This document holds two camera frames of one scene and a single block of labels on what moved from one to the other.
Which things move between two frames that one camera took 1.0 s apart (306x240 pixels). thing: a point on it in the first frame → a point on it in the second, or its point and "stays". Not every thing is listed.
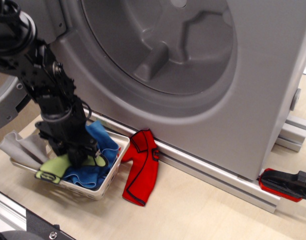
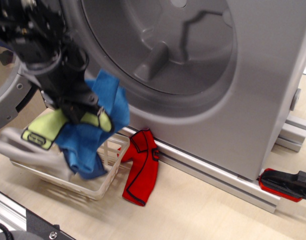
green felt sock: (52, 170) → (43, 131)
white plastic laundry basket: (96, 193) stays
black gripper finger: (78, 155) → (74, 111)
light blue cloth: (89, 176) → (83, 144)
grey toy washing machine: (212, 79) stays
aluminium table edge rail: (8, 215) stays
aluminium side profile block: (293, 133) stays
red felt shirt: (142, 150) stays
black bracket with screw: (36, 224) stays
